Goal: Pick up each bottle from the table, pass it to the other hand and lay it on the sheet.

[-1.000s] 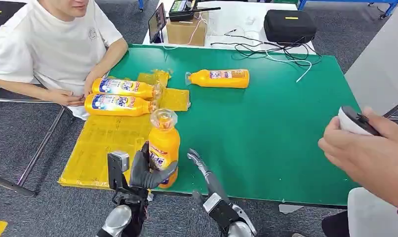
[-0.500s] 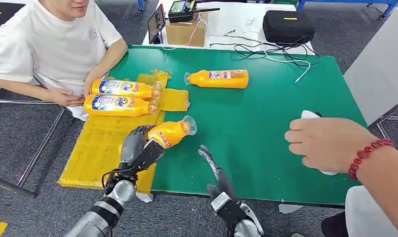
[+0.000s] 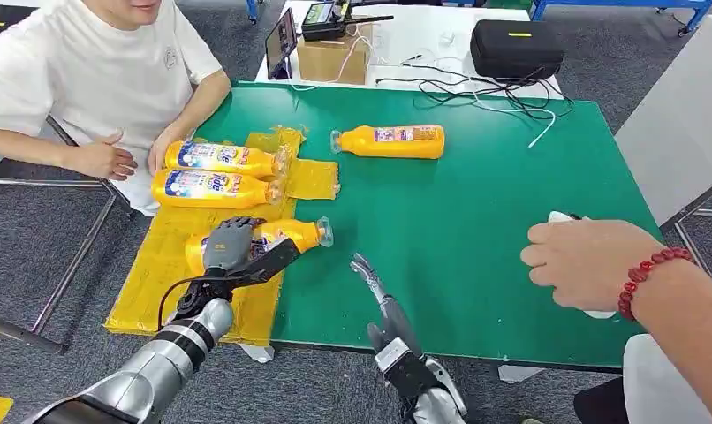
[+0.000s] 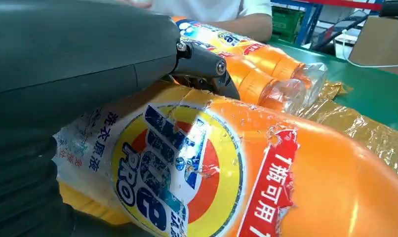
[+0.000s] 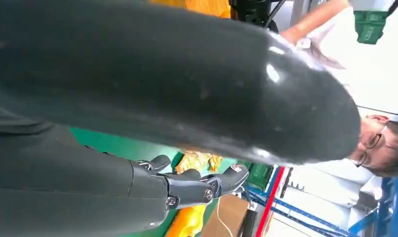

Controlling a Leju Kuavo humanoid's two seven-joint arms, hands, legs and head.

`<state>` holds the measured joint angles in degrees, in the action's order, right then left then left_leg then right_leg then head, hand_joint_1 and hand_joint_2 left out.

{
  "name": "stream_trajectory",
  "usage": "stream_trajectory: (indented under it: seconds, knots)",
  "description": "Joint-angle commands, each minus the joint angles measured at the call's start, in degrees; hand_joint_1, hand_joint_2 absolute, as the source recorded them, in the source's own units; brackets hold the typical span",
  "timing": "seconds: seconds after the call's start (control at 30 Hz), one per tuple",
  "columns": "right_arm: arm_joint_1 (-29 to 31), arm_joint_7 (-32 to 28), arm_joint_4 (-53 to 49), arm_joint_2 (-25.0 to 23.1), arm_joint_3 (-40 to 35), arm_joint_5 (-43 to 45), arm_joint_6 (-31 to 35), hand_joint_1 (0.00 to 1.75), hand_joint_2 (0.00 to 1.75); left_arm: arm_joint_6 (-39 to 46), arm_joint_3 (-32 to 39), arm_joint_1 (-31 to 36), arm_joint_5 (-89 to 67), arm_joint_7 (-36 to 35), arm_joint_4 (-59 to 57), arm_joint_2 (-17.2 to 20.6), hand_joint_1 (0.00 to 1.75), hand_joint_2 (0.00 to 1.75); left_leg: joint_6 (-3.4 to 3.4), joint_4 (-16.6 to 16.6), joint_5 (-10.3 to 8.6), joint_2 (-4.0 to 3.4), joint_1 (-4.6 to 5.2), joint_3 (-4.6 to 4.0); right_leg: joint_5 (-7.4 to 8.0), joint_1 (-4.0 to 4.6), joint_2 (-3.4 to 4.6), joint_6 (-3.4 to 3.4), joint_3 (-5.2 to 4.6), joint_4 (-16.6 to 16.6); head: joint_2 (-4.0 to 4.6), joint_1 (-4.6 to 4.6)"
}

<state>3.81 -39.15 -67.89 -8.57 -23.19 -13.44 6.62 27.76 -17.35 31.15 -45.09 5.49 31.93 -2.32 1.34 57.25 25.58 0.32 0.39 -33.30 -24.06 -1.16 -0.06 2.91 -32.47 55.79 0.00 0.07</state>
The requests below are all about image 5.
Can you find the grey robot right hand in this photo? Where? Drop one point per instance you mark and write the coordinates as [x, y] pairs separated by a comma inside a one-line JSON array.
[[153, 72]]

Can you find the yellow plastic sheet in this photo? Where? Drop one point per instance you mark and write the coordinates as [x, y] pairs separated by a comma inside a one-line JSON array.
[[199, 6]]

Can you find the green table mat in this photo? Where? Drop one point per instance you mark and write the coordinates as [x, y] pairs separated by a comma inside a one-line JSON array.
[[120, 145]]

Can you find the person's hand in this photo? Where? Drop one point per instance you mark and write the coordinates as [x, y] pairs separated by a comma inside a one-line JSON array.
[[290, 35]]

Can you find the green plastic crate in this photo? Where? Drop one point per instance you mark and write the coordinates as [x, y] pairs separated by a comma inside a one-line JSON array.
[[259, 176], [370, 27]]

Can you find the small orange drink bottle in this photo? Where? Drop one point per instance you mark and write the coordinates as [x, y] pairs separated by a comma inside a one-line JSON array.
[[187, 220]]

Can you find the brown cardboard box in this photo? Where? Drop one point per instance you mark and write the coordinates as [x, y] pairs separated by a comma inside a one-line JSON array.
[[228, 217]]

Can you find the black upright bar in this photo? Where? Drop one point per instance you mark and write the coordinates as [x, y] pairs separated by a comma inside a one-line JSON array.
[[248, 224]]

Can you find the person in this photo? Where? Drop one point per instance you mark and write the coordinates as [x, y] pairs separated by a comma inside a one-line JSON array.
[[375, 81]]

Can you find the person's glasses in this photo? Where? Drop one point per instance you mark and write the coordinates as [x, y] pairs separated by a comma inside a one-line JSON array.
[[370, 144]]

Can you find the red metal post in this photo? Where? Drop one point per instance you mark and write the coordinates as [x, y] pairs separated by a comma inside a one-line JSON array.
[[269, 202]]

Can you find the blue metal rack frame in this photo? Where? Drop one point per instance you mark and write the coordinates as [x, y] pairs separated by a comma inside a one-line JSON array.
[[387, 209]]

